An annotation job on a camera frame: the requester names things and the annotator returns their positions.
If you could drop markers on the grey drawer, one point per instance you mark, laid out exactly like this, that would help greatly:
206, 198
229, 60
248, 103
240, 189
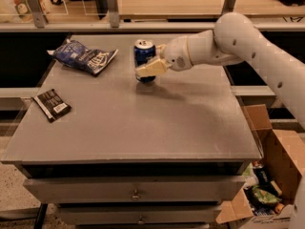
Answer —
139, 215
134, 189

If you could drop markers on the cardboard box of snacks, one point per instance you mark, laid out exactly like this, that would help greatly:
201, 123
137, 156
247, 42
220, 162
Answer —
284, 158

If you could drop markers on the left metal bracket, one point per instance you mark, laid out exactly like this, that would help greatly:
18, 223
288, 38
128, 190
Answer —
39, 17

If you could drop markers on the middle metal bracket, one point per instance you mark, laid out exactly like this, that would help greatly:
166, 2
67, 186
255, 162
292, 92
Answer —
113, 13

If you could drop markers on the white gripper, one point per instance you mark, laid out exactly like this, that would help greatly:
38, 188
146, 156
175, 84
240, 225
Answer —
176, 52

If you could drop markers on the blue chip bag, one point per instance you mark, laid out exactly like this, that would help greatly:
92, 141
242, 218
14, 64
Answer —
75, 55

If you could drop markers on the lower grey drawer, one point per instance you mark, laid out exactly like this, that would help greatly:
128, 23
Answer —
139, 215

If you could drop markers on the grey drawer cabinet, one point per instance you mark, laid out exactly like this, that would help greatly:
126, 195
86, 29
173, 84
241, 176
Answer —
186, 124

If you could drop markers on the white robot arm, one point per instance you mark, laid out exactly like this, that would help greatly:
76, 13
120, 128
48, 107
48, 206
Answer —
235, 39

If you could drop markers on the black snack wrapper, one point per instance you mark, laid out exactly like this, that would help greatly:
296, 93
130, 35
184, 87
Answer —
52, 105

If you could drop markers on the upper grey drawer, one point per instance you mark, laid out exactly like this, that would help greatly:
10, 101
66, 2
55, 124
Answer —
134, 189

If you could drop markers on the blue pepsi can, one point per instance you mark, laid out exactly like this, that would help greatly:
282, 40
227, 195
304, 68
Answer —
143, 51

